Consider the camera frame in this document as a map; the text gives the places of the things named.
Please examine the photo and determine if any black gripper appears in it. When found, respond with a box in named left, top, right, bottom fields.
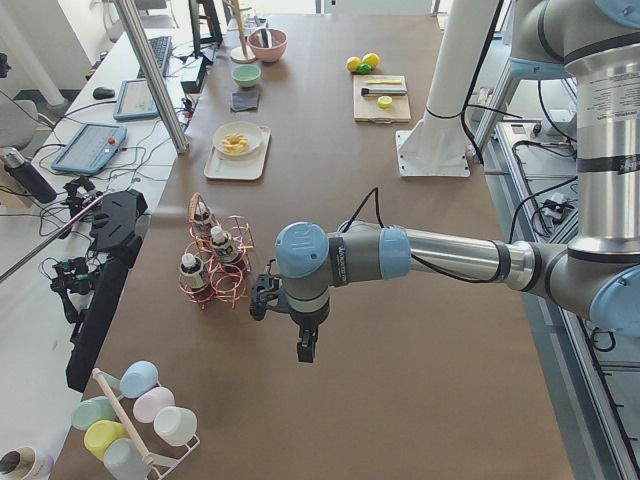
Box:
left=290, top=306, right=326, bottom=362

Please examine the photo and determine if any tea bottle white cap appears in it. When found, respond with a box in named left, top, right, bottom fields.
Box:
left=210, top=225, right=238, bottom=264

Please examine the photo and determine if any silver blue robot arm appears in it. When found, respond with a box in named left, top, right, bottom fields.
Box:
left=250, top=1, right=639, bottom=362

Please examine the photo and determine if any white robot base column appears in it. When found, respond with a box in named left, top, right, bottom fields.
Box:
left=396, top=1, right=503, bottom=177

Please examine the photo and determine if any tea bottle in rack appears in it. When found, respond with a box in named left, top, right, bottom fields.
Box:
left=180, top=253, right=209, bottom=292
left=193, top=201, right=217, bottom=237

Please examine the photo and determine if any cream serving tray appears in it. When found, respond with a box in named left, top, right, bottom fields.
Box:
left=204, top=121, right=271, bottom=181

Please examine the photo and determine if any white cup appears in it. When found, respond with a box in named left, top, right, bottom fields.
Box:
left=153, top=406, right=197, bottom=447

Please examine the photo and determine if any light blue cup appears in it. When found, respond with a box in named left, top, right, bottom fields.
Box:
left=120, top=360, right=159, bottom=398

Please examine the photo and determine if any pink cup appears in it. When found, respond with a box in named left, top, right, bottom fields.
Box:
left=133, top=386, right=175, bottom=423

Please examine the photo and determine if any white round plate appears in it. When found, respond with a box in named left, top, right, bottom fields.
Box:
left=212, top=121, right=262, bottom=157

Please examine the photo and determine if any grey cup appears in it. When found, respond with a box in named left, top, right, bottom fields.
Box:
left=103, top=438, right=151, bottom=480

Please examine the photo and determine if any yellow cup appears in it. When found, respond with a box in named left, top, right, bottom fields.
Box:
left=83, top=420, right=129, bottom=461

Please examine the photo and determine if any green cup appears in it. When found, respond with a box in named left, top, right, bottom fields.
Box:
left=71, top=396, right=116, bottom=431

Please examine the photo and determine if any grey folded cloth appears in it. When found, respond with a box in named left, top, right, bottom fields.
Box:
left=230, top=91, right=260, bottom=112

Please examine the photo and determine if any half lemon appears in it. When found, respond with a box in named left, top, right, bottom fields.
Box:
left=376, top=95, right=393, bottom=109

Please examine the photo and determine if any wooden cutting board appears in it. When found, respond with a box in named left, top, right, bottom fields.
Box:
left=353, top=75, right=411, bottom=123

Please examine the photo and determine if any steel muddler black tip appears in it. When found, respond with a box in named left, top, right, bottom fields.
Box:
left=360, top=86, right=408, bottom=97

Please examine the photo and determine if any yellow plastic knife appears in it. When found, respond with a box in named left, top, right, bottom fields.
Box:
left=365, top=77, right=403, bottom=85

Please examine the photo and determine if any mint green bowl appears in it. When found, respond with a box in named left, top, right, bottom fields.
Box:
left=232, top=64, right=262, bottom=88

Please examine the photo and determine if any green lime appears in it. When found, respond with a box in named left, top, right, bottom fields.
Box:
left=356, top=62, right=374, bottom=75

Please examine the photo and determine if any black power box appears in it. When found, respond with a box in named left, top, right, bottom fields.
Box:
left=180, top=57, right=209, bottom=94

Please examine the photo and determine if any yellow lemon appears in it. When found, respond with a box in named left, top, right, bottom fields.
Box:
left=362, top=52, right=380, bottom=69
left=345, top=56, right=362, bottom=73

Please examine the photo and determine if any blue teach pendant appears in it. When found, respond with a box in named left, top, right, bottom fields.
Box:
left=51, top=123, right=127, bottom=175
left=113, top=79, right=159, bottom=121

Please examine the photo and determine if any pink bowl with ice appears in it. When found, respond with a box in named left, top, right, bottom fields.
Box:
left=247, top=27, right=288, bottom=63

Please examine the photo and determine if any metal ice scoop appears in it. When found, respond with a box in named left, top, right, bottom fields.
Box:
left=252, top=28, right=281, bottom=49

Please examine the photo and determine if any paper cup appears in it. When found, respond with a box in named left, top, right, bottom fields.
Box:
left=1, top=446, right=54, bottom=480

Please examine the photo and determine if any black computer mouse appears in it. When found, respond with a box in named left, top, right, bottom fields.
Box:
left=92, top=87, right=115, bottom=100

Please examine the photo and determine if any black keyboard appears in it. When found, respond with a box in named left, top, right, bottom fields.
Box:
left=148, top=36, right=172, bottom=77

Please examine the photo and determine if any black water bottle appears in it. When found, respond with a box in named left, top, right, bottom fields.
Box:
left=1, top=147, right=56, bottom=203

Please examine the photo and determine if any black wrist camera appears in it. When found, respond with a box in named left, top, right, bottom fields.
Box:
left=249, top=259, right=288, bottom=321

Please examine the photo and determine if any copper wire bottle rack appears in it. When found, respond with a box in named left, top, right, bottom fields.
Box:
left=179, top=192, right=254, bottom=308

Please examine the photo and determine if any white wire cup rack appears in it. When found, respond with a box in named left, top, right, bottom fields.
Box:
left=103, top=371, right=201, bottom=479

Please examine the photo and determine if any wooden rack handle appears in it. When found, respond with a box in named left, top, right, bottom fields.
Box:
left=91, top=368, right=154, bottom=465

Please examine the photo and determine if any braided ring pastry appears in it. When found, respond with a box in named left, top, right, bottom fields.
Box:
left=221, top=133, right=249, bottom=154

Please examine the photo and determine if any aluminium frame post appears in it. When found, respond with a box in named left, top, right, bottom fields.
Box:
left=114, top=0, right=189, bottom=155

